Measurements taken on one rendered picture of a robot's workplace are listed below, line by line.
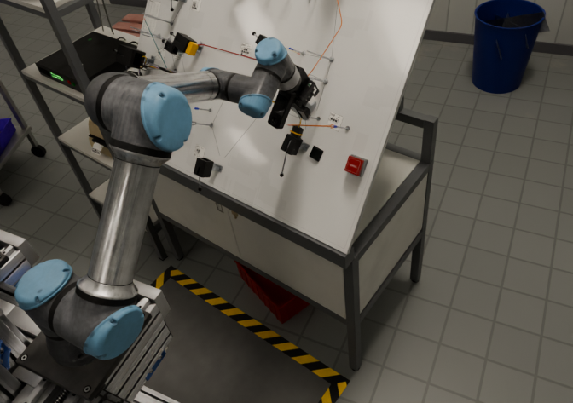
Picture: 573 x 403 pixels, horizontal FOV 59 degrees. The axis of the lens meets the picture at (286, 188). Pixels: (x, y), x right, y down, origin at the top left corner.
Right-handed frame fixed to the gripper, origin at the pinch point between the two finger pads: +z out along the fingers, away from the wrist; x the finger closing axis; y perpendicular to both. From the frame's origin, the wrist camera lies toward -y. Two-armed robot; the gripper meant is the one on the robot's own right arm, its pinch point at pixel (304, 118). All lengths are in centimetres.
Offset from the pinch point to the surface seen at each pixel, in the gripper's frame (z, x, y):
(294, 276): 59, -5, -43
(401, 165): 55, -15, 17
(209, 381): 87, 9, -105
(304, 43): 1.2, 18.1, 22.5
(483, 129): 190, -1, 101
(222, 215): 47, 32, -41
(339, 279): 44, -25, -33
